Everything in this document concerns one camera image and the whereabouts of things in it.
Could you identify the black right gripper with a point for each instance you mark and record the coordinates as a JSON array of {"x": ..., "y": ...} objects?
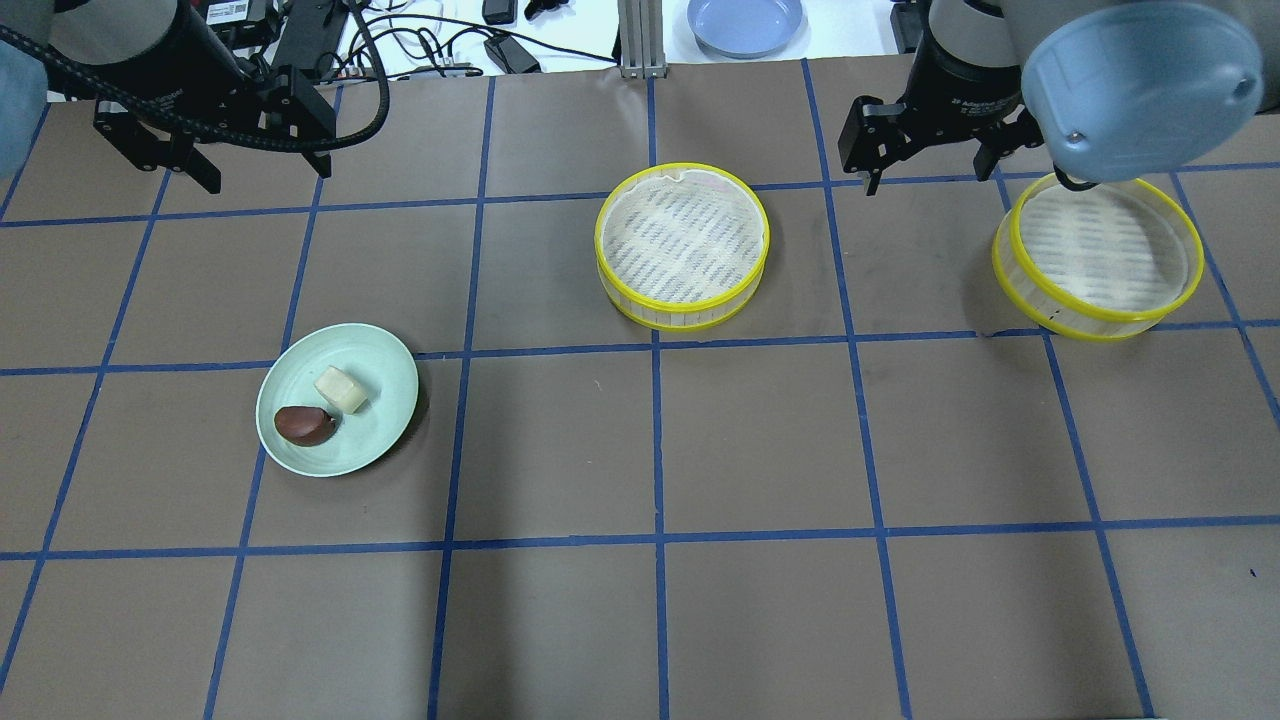
[{"x": 962, "y": 82}]

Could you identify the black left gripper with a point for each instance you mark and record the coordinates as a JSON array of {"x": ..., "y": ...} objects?
[{"x": 192, "y": 72}]

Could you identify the yellow rimmed steamer basket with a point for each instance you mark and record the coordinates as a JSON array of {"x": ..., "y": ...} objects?
[
  {"x": 1099, "y": 265},
  {"x": 681, "y": 247}
]

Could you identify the white steamed bun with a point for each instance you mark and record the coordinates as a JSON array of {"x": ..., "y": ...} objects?
[{"x": 341, "y": 390}]

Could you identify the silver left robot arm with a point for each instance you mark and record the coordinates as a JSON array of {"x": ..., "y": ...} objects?
[{"x": 53, "y": 45}]

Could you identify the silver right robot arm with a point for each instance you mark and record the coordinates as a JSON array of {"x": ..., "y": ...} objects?
[{"x": 1112, "y": 90}]

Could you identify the blue plate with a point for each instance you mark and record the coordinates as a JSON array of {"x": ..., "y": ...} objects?
[{"x": 744, "y": 29}]

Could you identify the black power adapter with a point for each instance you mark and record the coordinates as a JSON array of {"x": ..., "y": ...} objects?
[{"x": 509, "y": 56}]

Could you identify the light green plate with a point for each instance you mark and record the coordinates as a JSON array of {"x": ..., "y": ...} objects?
[{"x": 377, "y": 359}]

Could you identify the brown bun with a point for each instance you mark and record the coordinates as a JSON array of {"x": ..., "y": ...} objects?
[{"x": 304, "y": 426}]

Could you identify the aluminium frame post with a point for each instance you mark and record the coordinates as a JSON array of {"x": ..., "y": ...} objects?
[{"x": 641, "y": 36}]

